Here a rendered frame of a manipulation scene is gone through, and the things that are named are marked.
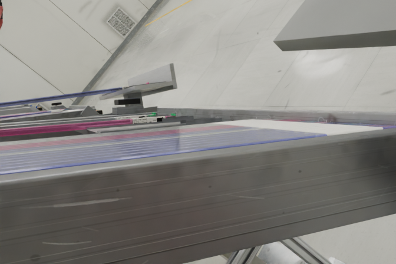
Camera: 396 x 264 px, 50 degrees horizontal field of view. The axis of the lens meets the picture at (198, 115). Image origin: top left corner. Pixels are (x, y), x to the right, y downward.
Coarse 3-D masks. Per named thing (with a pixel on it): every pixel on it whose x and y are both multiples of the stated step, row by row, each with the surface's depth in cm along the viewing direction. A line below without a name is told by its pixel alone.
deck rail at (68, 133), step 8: (152, 112) 95; (40, 120) 86; (48, 120) 86; (56, 120) 86; (64, 120) 87; (8, 136) 83; (16, 136) 83; (24, 136) 84; (32, 136) 85; (40, 136) 85; (48, 136) 86; (56, 136) 86
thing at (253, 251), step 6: (258, 246) 110; (234, 252) 110; (240, 252) 108; (246, 252) 108; (252, 252) 109; (234, 258) 110; (240, 258) 107; (246, 258) 109; (252, 258) 109; (330, 258) 127
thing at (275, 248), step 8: (264, 248) 151; (272, 248) 148; (280, 248) 145; (224, 256) 127; (256, 256) 132; (264, 256) 148; (272, 256) 145; (280, 256) 142; (288, 256) 140; (296, 256) 137
